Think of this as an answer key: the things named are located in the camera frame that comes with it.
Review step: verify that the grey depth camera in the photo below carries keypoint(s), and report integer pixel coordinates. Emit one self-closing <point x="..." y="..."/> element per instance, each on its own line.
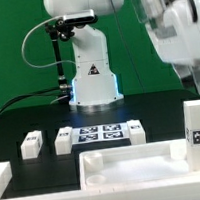
<point x="80" y="18"/>

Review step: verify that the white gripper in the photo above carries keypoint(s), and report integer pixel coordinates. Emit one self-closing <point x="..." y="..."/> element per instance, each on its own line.
<point x="175" y="36"/>

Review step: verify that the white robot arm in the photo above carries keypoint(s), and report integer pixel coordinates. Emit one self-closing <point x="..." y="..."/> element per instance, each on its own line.
<point x="94" y="86"/>

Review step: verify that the white left rail block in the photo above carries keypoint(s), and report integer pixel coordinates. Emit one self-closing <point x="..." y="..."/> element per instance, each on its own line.
<point x="5" y="176"/>

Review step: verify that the white desk top tray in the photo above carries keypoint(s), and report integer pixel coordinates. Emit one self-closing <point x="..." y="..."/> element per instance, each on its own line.
<point x="134" y="164"/>

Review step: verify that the fiducial marker sheet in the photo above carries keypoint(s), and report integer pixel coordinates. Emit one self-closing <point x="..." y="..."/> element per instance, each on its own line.
<point x="99" y="133"/>

